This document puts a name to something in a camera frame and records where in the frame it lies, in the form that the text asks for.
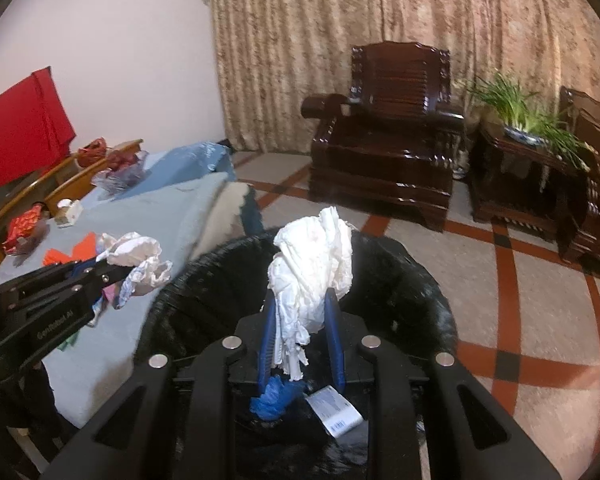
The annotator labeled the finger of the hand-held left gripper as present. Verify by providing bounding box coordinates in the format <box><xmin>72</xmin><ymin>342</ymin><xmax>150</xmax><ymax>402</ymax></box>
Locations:
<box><xmin>0</xmin><ymin>258</ymin><xmax>102</xmax><ymax>302</ymax></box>
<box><xmin>10</xmin><ymin>265</ymin><xmax>134</xmax><ymax>311</ymax></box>

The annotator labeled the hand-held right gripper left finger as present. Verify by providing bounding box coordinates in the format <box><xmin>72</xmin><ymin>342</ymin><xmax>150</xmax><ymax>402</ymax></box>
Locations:
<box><xmin>40</xmin><ymin>289</ymin><xmax>278</xmax><ymax>480</ymax></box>

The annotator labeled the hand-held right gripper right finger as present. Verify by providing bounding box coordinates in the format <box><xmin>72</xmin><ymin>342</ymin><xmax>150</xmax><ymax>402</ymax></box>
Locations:
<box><xmin>324</xmin><ymin>287</ymin><xmax>563</xmax><ymax>480</ymax></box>

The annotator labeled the orange foam net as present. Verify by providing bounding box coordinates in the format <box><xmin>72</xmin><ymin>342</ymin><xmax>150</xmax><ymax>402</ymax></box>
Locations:
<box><xmin>42</xmin><ymin>232</ymin><xmax>101</xmax><ymax>267</ymax></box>

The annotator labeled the white paper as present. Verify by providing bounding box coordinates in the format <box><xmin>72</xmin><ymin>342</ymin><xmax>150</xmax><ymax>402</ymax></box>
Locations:
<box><xmin>100</xmin><ymin>231</ymin><xmax>173</xmax><ymax>311</ymax></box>

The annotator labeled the white tissue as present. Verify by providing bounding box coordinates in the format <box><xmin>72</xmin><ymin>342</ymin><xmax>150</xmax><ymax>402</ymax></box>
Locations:
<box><xmin>266</xmin><ymin>206</ymin><xmax>355</xmax><ymax>381</ymax></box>

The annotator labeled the black trash bin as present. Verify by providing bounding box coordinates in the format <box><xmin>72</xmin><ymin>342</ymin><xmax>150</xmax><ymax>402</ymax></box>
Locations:
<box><xmin>135</xmin><ymin>227</ymin><xmax>458</xmax><ymax>480</ymax></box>

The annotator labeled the red wrapped snack tray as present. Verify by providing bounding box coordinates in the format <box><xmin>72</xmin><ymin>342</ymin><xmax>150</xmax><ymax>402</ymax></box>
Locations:
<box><xmin>1</xmin><ymin>203</ymin><xmax>48</xmax><ymax>257</ymax></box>

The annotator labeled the blue crumpled plastic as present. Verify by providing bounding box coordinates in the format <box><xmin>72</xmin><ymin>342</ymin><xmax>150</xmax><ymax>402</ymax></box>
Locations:
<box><xmin>250</xmin><ymin>376</ymin><xmax>308</xmax><ymax>421</ymax></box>

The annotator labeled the white box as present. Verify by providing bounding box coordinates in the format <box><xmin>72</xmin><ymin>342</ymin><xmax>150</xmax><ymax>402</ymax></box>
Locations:
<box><xmin>54</xmin><ymin>199</ymin><xmax>84</xmax><ymax>227</ymax></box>

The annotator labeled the white labelled packet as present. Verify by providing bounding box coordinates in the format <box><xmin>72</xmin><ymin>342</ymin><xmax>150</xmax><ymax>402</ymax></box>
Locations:
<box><xmin>304</xmin><ymin>386</ymin><xmax>365</xmax><ymax>437</ymax></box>

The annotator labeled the light wooden chair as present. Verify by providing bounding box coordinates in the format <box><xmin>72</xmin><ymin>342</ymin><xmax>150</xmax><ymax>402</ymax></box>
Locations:
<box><xmin>42</xmin><ymin>139</ymin><xmax>145</xmax><ymax>217</ymax></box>
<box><xmin>0</xmin><ymin>152</ymin><xmax>81</xmax><ymax>271</ymax></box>

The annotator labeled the light blue tablecloth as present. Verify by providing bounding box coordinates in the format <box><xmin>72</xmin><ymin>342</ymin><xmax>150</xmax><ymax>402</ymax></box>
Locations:
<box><xmin>0</xmin><ymin>152</ymin><xmax>266</xmax><ymax>426</ymax></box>

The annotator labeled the glass fruit bowl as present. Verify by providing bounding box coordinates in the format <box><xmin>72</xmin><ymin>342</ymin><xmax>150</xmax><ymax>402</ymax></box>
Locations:
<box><xmin>91</xmin><ymin>152</ymin><xmax>148</xmax><ymax>193</ymax></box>

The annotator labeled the red apple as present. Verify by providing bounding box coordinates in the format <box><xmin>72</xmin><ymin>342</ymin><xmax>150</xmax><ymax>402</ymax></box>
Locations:
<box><xmin>106</xmin><ymin>150</ymin><xmax>141</xmax><ymax>173</ymax></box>

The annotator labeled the red cloth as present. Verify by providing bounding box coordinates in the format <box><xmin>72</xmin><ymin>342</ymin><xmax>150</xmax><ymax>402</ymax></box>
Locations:
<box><xmin>0</xmin><ymin>66</ymin><xmax>77</xmax><ymax>188</ymax></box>

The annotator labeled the blue plastic sheet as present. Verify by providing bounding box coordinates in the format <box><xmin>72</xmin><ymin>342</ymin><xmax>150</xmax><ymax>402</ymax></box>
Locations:
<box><xmin>152</xmin><ymin>141</ymin><xmax>237</xmax><ymax>186</ymax></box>

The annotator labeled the dark wooden side table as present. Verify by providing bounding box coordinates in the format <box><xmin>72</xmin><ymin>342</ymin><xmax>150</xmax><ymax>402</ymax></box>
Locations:
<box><xmin>467</xmin><ymin>120</ymin><xmax>588</xmax><ymax>241</ymax></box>

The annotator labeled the green potted plant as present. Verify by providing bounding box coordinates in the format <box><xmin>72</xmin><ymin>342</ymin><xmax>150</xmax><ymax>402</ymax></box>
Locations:
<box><xmin>467</xmin><ymin>71</ymin><xmax>593</xmax><ymax>171</ymax></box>

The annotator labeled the beige patterned curtain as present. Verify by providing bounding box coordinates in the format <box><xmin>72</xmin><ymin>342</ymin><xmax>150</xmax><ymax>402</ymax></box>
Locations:
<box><xmin>202</xmin><ymin>0</ymin><xmax>600</xmax><ymax>156</ymax></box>

